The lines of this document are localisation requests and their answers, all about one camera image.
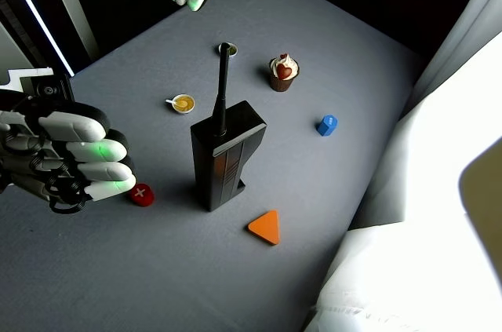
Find small bowl of orange soup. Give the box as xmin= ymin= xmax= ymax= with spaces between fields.
xmin=165 ymin=93 xmax=196 ymax=115

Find beige rounded panel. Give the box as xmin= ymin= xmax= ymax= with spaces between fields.
xmin=458 ymin=139 xmax=502 ymax=282

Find white backdrop cloth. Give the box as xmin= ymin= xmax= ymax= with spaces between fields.
xmin=304 ymin=0 xmax=502 ymax=332

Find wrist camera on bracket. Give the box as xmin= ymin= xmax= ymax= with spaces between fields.
xmin=0 ymin=67 xmax=75 ymax=104

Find black handheld device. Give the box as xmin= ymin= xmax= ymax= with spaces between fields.
xmin=190 ymin=42 xmax=267 ymax=213

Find blue hexagonal block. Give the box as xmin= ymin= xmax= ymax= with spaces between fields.
xmin=315 ymin=114 xmax=339 ymax=137

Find toy cupcake with red heart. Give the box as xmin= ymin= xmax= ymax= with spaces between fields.
xmin=268 ymin=52 xmax=301 ymax=93

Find grey table cloth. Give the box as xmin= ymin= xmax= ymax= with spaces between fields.
xmin=0 ymin=0 xmax=427 ymax=332

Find grey metal frame post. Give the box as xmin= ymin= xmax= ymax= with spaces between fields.
xmin=38 ymin=0 xmax=100 ymax=62

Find orange triangle block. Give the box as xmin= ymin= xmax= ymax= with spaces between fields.
xmin=247 ymin=209 xmax=282 ymax=246

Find white light strip frame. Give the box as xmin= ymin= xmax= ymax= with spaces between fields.
xmin=2 ymin=0 xmax=75 ymax=77

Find red cylinder block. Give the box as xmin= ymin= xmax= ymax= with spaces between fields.
xmin=129 ymin=182 xmax=155 ymax=206

